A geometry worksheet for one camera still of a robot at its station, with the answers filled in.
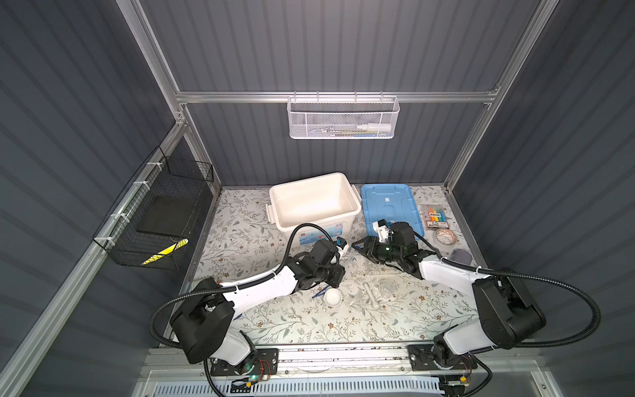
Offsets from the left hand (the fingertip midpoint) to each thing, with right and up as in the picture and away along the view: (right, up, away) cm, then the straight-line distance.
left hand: (344, 271), depth 83 cm
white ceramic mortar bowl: (-4, -10, +2) cm, 11 cm away
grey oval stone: (+46, +3, +10) cm, 47 cm away
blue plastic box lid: (+26, +24, +32) cm, 47 cm away
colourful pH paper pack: (+42, +17, +23) cm, 51 cm away
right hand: (+5, +7, +3) cm, 9 cm away
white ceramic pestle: (+11, -12, 0) cm, 16 cm away
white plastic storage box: (-4, +25, +37) cm, 45 cm away
